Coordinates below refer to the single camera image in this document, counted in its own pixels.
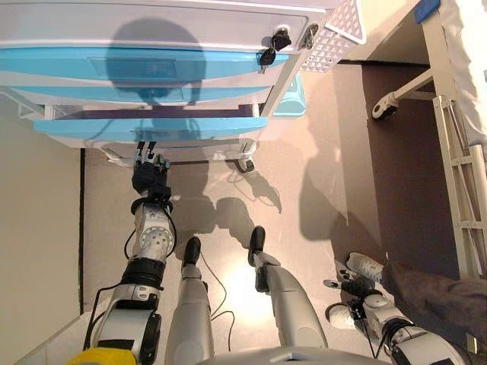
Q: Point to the blue bed corner tag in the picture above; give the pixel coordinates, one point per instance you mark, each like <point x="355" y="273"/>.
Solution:
<point x="428" y="9"/>

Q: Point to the white bed side rail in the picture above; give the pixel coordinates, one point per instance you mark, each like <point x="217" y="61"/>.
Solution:
<point x="477" y="178"/>

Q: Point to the grey robot torso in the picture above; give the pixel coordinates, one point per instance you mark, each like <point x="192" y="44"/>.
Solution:
<point x="293" y="357"/>

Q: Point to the silver left robot leg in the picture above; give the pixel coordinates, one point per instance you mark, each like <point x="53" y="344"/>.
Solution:
<point x="192" y="304"/>

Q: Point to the white bed duvet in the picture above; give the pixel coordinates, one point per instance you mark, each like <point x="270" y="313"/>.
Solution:
<point x="468" y="57"/>

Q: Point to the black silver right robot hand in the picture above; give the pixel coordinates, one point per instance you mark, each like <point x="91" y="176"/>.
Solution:
<point x="357" y="289"/>

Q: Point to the white plastic side basket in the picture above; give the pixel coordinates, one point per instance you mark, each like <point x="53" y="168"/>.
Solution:
<point x="335" y="42"/>

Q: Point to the black cart keys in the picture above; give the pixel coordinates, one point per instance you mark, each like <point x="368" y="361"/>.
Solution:
<point x="279" y="42"/>

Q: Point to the grey person trouser leg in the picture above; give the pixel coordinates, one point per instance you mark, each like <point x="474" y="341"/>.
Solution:
<point x="437" y="300"/>

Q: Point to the silver right robot leg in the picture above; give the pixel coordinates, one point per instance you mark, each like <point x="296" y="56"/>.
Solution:
<point x="289" y="296"/>

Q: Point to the cart caster wheel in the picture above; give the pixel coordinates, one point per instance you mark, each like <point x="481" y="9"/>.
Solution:
<point x="247" y="166"/>

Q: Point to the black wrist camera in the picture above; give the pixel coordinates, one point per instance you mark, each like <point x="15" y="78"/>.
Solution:
<point x="160" y="194"/>
<point x="357" y="312"/>

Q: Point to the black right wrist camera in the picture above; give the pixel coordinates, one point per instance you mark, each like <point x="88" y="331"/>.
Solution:
<point x="357" y="312"/>

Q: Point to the silver cart side latch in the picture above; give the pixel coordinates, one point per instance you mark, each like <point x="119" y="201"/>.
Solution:
<point x="309" y="36"/>

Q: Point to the silver robot leg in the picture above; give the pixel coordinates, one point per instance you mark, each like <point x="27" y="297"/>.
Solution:
<point x="289" y="296"/>
<point x="192" y="304"/>

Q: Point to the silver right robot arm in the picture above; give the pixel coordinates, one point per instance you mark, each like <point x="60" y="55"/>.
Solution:
<point x="380" y="304"/>

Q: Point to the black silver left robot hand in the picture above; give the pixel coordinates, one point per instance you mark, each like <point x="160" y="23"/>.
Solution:
<point x="150" y="176"/>

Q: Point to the white sneaker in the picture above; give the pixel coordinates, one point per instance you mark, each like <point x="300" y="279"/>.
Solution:
<point x="365" y="266"/>
<point x="342" y="315"/>

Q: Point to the white medical cart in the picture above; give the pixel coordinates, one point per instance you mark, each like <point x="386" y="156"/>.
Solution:
<point x="283" y="83"/>

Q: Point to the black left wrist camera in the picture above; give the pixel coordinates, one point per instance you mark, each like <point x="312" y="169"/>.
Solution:
<point x="160" y="194"/>

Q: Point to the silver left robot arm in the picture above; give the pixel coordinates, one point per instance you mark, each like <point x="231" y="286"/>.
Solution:
<point x="156" y="235"/>

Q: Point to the white hospital bed frame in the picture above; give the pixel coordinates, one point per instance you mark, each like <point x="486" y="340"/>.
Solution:
<point x="437" y="53"/>

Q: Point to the blue lidded waste bin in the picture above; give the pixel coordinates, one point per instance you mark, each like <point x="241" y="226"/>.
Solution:
<point x="291" y="102"/>

